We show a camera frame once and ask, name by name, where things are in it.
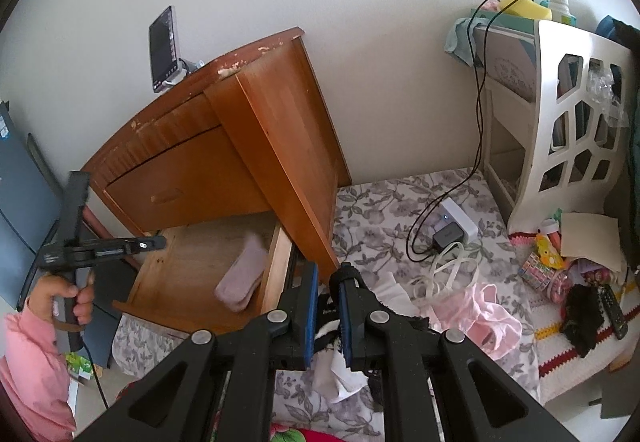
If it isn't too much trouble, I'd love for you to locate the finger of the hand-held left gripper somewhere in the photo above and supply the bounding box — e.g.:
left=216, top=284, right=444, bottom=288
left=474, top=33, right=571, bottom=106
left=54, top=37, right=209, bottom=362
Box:
left=91, top=235, right=167, bottom=267

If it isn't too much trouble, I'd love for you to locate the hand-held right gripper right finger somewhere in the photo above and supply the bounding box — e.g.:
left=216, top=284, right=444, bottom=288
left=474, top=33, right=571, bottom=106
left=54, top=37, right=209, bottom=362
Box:
left=336, top=262, right=573, bottom=442

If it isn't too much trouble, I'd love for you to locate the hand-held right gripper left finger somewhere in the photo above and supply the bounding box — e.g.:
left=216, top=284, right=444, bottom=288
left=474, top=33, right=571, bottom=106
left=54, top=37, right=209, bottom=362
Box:
left=75, top=262, right=321, bottom=442

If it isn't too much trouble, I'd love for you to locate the white cloth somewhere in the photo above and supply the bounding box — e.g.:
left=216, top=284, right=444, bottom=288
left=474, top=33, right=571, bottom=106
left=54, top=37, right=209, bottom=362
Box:
left=372, top=272, right=418, bottom=318

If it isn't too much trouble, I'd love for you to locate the black and white garment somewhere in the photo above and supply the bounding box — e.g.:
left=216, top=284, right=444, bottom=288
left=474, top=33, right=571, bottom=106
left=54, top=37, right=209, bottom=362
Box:
left=311, top=267, right=388, bottom=415

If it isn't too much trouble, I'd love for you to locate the grey sock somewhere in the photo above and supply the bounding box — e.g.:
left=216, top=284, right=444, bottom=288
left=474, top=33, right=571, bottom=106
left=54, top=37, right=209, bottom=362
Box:
left=214, top=233, right=271, bottom=313

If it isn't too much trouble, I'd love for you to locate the pink cloth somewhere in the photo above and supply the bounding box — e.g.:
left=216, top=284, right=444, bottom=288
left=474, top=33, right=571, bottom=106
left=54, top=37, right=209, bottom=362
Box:
left=425, top=283, right=523, bottom=358

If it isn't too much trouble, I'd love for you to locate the person's left hand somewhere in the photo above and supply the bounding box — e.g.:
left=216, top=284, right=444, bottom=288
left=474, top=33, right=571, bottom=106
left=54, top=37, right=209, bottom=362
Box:
left=27, top=269, right=97, bottom=328

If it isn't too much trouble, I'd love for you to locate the wooden drawer below fluted panel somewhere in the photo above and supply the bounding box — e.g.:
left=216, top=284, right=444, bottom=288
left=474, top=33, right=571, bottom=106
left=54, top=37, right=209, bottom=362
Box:
left=102, top=124, right=273, bottom=235

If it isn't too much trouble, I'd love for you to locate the grey floral bedsheet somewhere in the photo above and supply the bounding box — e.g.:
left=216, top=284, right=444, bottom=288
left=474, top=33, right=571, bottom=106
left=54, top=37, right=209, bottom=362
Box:
left=111, top=167, right=543, bottom=442

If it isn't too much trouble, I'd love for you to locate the green white packet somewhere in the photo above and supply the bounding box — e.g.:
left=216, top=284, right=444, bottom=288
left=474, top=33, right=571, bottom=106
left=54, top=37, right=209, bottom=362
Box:
left=65, top=352, right=93, bottom=383

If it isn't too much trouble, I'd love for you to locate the black charger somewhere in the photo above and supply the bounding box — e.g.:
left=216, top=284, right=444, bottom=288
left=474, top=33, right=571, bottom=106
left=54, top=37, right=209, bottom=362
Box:
left=432, top=227, right=465, bottom=254

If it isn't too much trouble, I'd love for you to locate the white power strip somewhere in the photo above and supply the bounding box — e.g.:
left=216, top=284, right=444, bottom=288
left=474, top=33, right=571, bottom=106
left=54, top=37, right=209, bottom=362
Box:
left=434, top=199, right=481, bottom=255

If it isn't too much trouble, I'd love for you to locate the wooden nightstand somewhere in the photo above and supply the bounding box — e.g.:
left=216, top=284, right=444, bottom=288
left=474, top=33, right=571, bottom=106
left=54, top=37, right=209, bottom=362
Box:
left=80, top=26, right=353, bottom=283

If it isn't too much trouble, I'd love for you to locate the white phone stand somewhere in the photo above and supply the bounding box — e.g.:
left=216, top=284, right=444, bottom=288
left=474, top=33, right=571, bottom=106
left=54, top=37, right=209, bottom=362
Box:
left=162, top=57, right=203, bottom=85

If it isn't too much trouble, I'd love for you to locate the black smartphone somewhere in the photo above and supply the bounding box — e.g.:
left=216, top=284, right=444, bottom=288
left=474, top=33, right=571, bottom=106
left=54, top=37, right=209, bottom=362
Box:
left=148, top=5, right=180, bottom=94

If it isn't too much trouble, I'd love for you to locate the colourful puzzle cube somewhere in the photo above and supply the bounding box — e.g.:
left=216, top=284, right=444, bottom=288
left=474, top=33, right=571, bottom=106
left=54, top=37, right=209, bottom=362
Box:
left=517, top=252, right=553, bottom=290

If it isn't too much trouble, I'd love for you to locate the yellow plastic toy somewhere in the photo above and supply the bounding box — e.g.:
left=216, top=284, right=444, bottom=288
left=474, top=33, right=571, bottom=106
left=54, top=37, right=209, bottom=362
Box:
left=532, top=232, right=566, bottom=268

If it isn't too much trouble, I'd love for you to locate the striped crochet mat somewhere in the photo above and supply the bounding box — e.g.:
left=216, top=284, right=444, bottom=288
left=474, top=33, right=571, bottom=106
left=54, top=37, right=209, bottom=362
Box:
left=507, top=229, right=640, bottom=405

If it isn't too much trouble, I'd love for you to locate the black cloth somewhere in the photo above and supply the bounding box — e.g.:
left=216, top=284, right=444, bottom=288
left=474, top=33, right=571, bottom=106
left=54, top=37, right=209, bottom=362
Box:
left=560, top=283, right=603, bottom=358

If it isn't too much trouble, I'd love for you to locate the beige paper sheet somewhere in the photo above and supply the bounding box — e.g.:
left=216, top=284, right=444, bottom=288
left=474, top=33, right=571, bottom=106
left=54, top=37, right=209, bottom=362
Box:
left=560, top=212, right=626, bottom=273

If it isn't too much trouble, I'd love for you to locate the black remote control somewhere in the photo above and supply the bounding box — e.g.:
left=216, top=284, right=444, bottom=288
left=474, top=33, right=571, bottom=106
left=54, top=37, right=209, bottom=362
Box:
left=597, top=283, right=630, bottom=340

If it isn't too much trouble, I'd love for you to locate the teal cloth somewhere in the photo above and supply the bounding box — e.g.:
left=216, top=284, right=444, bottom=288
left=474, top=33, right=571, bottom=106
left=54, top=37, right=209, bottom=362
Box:
left=445, top=17, right=488, bottom=68

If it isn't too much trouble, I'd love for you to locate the pale album box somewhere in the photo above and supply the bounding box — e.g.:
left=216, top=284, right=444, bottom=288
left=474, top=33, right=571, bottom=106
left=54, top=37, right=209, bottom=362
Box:
left=472, top=24, right=538, bottom=95

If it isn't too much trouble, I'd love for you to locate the white lattice shelf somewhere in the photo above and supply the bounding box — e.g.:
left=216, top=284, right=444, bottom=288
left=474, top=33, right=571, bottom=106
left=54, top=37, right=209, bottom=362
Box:
left=480, top=17, right=636, bottom=233

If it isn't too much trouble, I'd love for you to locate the dark green jacket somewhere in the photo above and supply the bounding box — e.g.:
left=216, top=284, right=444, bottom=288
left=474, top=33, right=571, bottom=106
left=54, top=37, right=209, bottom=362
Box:
left=612, top=19, right=640, bottom=273

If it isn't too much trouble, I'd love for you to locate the clear plastic wrap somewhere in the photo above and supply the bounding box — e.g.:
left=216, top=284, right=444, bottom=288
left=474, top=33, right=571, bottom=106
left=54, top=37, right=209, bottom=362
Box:
left=586, top=67, right=632, bottom=128

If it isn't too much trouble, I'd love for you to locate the yellow plastic item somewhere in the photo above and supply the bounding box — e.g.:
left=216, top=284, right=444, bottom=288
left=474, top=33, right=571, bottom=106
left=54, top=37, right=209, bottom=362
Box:
left=497, top=0, right=553, bottom=23

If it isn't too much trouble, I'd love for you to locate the white plastic bottle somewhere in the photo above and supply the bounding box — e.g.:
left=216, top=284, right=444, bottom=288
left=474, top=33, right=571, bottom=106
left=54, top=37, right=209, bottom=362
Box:
left=545, top=0, right=576, bottom=25

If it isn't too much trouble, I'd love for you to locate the black power cable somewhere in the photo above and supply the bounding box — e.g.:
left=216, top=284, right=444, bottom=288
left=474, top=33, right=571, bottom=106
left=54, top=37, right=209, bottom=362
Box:
left=406, top=0, right=536, bottom=263

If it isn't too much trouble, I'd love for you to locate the white cable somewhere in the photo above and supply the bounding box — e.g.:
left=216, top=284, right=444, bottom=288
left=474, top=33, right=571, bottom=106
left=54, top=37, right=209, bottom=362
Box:
left=410, top=242, right=481, bottom=303

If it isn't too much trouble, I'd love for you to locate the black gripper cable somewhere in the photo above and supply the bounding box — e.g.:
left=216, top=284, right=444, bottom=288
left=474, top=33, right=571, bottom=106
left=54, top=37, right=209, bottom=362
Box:
left=82, top=342, right=108, bottom=410

